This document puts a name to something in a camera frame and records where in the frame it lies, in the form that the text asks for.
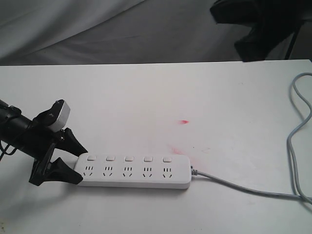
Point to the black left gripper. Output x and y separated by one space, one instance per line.
39 142

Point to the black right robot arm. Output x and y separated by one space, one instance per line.
271 22

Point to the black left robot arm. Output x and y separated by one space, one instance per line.
13 124

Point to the black tripod stand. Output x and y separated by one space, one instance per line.
292 43

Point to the grey backdrop cloth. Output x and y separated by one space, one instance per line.
63 32

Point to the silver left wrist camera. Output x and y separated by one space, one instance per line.
57 115

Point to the white five-socket power strip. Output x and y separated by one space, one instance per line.
160 171

